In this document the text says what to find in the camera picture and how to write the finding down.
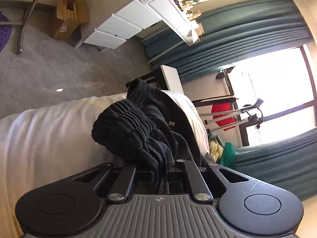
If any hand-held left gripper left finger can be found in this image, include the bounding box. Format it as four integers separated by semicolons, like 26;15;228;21
71;162;155;204

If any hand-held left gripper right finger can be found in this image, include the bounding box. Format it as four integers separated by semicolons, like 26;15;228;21
166;159;250;203

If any black hoodie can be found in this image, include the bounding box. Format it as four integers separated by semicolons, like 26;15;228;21
92;78;211;194

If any yellow knit blanket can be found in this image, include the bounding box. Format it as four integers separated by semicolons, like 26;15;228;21
209;139;225;163

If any green garment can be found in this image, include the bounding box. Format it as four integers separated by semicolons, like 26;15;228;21
219;142;236;169

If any red cloth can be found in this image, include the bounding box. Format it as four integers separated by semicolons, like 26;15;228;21
211;102;240;131

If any garment steamer stand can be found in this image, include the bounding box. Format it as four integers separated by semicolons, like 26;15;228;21
198;98;264;132

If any teal curtain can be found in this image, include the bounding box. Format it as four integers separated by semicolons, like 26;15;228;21
142;0;314;80
232;128;317;202

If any small dark bag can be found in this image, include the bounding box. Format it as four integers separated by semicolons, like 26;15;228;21
216;66;236;80

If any dark framed window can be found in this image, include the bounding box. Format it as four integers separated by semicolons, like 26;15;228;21
218;46;317;147

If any white paper sheet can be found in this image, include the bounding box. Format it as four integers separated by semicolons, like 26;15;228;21
190;28;201;43

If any small beige box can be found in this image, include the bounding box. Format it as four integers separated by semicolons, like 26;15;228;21
195;22;206;36

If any white desk with drawers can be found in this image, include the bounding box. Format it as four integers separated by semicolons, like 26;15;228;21
74;0;201;53

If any cardboard box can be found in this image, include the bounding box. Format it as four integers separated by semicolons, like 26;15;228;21
51;0;89;40

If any chrome metal tube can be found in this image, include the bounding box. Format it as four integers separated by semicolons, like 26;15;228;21
16;0;50;55

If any purple floor mat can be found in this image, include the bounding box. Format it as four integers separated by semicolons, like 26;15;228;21
0;11;13;53

